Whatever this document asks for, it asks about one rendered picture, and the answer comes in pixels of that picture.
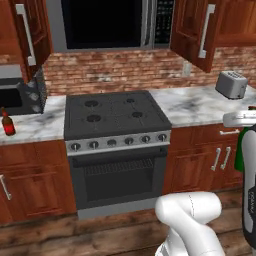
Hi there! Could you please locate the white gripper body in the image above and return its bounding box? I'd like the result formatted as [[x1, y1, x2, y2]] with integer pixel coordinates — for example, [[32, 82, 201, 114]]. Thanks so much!
[[222, 110, 256, 129]]

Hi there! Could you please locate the wooden base cabinet door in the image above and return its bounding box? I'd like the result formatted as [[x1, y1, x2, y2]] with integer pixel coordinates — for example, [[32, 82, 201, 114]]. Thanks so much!
[[219, 141, 245, 190], [0, 139, 78, 227], [162, 143, 223, 196]]

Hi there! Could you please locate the green glass bottle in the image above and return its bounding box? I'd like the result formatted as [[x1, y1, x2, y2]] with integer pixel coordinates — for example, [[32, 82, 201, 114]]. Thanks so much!
[[233, 105, 256, 173]]

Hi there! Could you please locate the silver toaster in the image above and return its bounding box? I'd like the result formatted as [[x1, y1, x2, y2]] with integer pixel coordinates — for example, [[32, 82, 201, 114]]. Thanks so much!
[[214, 70, 249, 101]]

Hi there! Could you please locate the wooden drawer front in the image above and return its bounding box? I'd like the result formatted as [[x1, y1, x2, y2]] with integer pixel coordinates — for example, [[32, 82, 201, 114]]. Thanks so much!
[[169, 123, 245, 148]]

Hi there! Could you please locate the grey stove with oven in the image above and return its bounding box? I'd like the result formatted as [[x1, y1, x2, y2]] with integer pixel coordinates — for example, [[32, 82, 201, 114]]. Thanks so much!
[[62, 89, 173, 221]]

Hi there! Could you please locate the dark oven door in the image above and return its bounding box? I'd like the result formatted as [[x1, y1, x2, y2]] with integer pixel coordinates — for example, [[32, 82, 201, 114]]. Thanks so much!
[[67, 145, 169, 211]]

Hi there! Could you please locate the silver black microwave oven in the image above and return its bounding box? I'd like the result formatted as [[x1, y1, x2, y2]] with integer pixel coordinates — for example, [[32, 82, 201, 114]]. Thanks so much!
[[45, 0, 176, 53]]

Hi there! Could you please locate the grey black countertop appliance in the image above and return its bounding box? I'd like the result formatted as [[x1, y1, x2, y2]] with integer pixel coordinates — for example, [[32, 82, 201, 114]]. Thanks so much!
[[0, 64, 48, 117]]

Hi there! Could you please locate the red glass bottle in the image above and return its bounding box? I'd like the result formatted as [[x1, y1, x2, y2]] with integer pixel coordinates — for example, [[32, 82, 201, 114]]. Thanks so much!
[[0, 106, 17, 137]]

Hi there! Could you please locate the silver drawer handle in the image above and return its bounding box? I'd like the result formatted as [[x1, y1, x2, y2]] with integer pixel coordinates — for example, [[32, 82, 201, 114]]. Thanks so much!
[[218, 128, 241, 136]]

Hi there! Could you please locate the silver base cabinet handle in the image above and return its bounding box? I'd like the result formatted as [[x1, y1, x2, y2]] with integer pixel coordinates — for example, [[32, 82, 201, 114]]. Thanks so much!
[[0, 174, 13, 202], [210, 147, 222, 172], [219, 146, 232, 171]]

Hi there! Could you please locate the white wall outlet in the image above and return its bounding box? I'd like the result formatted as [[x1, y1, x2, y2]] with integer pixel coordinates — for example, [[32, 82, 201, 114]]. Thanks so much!
[[182, 61, 193, 77]]

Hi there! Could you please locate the silver wall cabinet handle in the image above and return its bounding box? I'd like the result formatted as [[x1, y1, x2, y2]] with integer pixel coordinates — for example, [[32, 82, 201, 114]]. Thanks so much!
[[15, 3, 37, 67], [198, 3, 217, 60]]

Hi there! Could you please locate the wooden wall cabinet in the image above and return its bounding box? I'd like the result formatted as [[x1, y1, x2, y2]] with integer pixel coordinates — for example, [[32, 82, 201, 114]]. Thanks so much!
[[211, 0, 256, 48], [0, 0, 27, 66]]

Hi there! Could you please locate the open wooden wall cabinet door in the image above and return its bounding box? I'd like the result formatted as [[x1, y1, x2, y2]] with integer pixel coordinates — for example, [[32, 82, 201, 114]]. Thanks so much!
[[169, 0, 218, 74], [7, 0, 53, 83]]

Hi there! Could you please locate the black oven door handle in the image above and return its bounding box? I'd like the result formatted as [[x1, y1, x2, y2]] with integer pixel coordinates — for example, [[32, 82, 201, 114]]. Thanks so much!
[[71, 148, 168, 169]]

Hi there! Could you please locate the silver microwave handle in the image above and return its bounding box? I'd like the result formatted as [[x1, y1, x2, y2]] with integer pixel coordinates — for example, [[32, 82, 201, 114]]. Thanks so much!
[[140, 0, 157, 48]]

